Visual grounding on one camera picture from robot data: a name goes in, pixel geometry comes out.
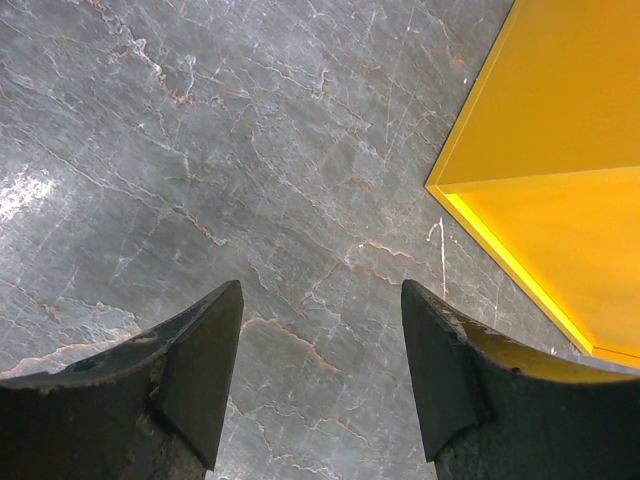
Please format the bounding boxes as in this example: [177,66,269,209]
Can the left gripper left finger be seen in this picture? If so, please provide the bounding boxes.
[1,280,244,479]

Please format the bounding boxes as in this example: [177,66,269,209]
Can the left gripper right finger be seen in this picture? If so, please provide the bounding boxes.
[401,280,639,479]

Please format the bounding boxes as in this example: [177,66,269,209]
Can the yellow wooden box counter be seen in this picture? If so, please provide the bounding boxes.
[426,1,639,367]

